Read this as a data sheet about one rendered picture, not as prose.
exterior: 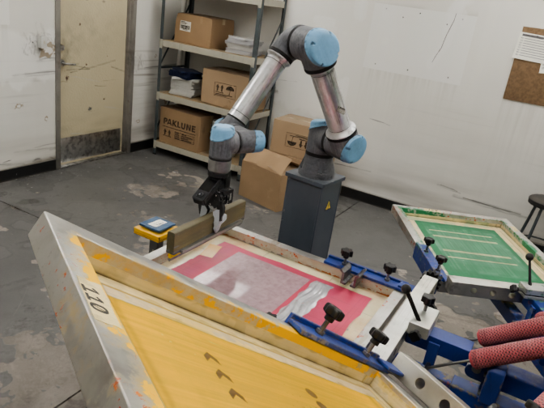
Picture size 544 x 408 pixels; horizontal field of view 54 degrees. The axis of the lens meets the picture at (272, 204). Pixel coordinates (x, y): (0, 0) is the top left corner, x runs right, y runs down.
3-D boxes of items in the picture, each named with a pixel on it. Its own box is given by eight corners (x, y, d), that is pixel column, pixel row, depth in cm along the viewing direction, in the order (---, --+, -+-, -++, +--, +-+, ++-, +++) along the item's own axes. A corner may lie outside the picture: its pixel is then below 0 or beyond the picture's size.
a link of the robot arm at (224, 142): (242, 128, 171) (218, 129, 166) (238, 161, 175) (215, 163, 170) (229, 122, 177) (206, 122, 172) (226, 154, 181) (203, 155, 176)
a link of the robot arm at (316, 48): (346, 143, 217) (308, 18, 183) (373, 155, 205) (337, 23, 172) (325, 160, 213) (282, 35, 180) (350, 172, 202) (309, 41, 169)
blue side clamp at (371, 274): (320, 275, 195) (324, 258, 192) (326, 270, 199) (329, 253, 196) (400, 305, 182) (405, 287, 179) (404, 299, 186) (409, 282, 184)
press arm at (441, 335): (404, 342, 153) (408, 327, 151) (410, 332, 158) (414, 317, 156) (465, 367, 146) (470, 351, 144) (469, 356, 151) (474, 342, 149)
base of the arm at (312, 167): (310, 166, 231) (313, 143, 228) (340, 176, 224) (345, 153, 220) (291, 172, 219) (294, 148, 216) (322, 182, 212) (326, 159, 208)
